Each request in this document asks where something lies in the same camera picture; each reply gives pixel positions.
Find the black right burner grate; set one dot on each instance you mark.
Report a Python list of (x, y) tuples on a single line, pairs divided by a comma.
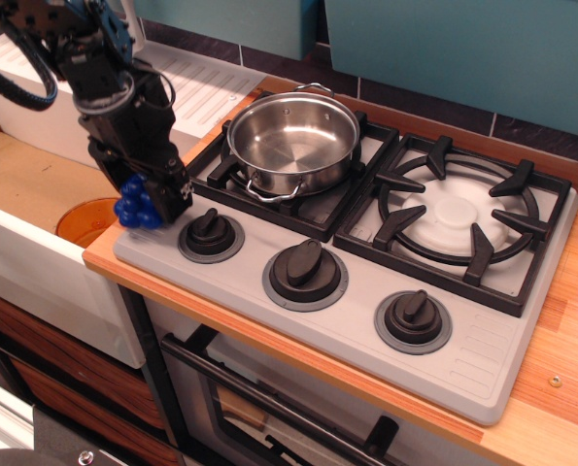
[(485, 230)]

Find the oven door with handle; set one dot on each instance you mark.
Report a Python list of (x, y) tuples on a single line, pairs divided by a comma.
[(259, 410)]

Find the black stove knob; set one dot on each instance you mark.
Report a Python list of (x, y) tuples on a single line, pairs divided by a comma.
[(211, 238), (413, 322), (305, 278)]

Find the black burner grate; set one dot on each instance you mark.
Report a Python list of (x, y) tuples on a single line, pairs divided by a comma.
[(217, 178), (485, 230)]

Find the black right stove knob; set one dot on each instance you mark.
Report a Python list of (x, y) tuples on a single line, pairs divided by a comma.
[(413, 322)]

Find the stainless steel pan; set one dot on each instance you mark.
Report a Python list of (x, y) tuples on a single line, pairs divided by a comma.
[(294, 144)]

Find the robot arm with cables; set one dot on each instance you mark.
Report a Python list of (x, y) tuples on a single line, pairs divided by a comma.
[(82, 43)]

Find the blue toy blueberry cluster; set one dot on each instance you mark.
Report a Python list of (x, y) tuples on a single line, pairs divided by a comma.
[(135, 208)]

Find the wooden drawer fronts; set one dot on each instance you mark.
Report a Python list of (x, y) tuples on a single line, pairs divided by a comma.
[(106, 400)]

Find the teal wall cabinet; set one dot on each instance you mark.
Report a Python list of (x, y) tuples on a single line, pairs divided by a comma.
[(514, 58)]

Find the black left burner grate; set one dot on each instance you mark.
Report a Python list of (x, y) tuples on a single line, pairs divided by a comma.
[(217, 178)]

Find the white toy sink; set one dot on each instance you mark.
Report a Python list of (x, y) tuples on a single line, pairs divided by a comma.
[(45, 170)]

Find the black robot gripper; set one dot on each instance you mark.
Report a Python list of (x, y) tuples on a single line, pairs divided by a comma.
[(129, 133)]

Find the orange plastic bowl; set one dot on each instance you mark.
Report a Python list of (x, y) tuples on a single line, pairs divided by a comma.
[(84, 223)]

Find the black left stove knob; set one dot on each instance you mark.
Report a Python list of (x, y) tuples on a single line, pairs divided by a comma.
[(211, 238)]

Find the black middle stove knob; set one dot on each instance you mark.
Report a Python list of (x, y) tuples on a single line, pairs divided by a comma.
[(305, 278)]

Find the grey toy stove top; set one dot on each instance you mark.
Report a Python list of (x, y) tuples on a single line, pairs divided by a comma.
[(472, 375)]

